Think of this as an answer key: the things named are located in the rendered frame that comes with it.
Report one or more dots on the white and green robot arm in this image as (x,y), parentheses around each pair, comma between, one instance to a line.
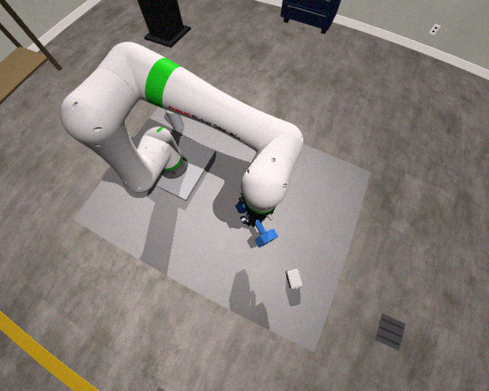
(95,112)

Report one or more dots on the blue hexagonal dumbbell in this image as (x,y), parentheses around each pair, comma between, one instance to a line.
(265,236)

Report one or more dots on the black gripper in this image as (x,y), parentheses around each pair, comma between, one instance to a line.
(248,221)

